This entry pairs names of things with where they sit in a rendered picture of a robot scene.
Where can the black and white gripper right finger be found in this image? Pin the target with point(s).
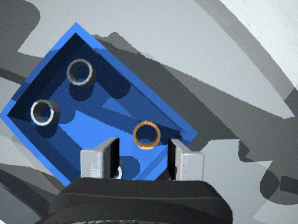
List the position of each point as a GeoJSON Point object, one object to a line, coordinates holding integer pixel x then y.
{"type": "Point", "coordinates": [182, 163]}

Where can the blue square crate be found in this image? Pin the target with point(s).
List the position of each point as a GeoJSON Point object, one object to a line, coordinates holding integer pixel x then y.
{"type": "Point", "coordinates": [110, 107]}

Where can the steel bushing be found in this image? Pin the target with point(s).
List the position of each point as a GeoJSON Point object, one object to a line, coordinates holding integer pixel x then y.
{"type": "Point", "coordinates": [120, 171]}

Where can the grey metal bushing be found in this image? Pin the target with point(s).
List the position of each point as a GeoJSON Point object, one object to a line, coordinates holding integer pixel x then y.
{"type": "Point", "coordinates": [74, 66]}
{"type": "Point", "coordinates": [36, 112]}

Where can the bronze bushing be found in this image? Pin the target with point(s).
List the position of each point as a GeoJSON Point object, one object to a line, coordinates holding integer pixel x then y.
{"type": "Point", "coordinates": [149, 145]}

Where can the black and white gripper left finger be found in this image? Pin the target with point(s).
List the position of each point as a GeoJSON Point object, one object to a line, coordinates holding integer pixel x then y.
{"type": "Point", "coordinates": [102, 161]}

